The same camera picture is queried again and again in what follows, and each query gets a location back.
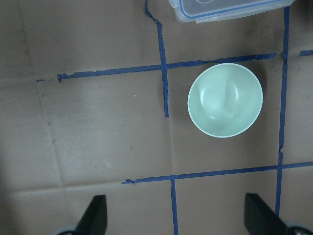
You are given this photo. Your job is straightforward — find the green bowl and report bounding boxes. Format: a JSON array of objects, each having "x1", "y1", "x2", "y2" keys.
[{"x1": 187, "y1": 63, "x2": 263, "y2": 138}]

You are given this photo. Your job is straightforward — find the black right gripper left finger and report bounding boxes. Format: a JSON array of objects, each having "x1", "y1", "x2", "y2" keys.
[{"x1": 75, "y1": 195, "x2": 108, "y2": 235}]

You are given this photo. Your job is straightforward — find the clear plastic lidded container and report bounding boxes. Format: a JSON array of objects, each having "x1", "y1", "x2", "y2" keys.
[{"x1": 169, "y1": 0, "x2": 293, "y2": 24}]

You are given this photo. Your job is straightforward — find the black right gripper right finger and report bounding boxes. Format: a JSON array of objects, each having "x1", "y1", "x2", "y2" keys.
[{"x1": 244, "y1": 193, "x2": 287, "y2": 235}]

